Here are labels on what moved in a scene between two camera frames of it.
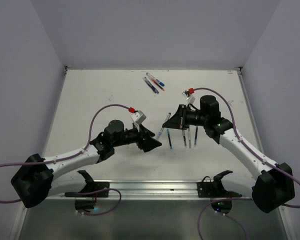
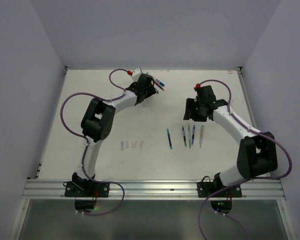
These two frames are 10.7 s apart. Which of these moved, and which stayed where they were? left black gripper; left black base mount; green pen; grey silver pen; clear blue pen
Moved: clear blue pen; left black gripper
Stayed: grey silver pen; green pen; left black base mount
